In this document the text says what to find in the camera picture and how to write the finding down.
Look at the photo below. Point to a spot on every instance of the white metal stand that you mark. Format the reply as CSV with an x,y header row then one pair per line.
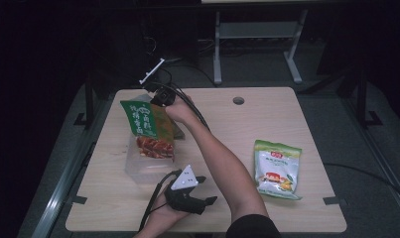
x,y
257,29

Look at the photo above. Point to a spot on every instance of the black metal stand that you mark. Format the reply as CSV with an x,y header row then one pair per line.
x,y
89,99
363,99

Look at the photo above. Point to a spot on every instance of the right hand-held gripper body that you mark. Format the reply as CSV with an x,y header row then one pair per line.
x,y
164,95

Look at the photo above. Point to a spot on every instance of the person's black sleeve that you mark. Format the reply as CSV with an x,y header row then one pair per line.
x,y
253,228

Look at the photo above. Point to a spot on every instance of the green and red seasoning packet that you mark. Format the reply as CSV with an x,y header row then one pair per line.
x,y
148,127

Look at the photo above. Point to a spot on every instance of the metal frame rail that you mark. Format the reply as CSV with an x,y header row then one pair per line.
x,y
379,158
65,185

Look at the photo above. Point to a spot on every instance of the clear plastic container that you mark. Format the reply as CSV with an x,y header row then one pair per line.
x,y
148,168

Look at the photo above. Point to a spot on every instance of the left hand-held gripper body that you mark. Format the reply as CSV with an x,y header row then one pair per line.
x,y
184,195

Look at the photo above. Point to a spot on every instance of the person's right hand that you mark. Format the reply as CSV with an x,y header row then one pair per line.
x,y
182,110

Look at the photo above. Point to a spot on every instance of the person's left hand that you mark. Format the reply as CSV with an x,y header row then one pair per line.
x,y
161,219

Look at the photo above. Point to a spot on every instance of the grey table grommet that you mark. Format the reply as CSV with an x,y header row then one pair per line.
x,y
238,100

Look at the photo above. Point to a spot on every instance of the white packet with green top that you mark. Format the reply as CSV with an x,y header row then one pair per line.
x,y
277,168

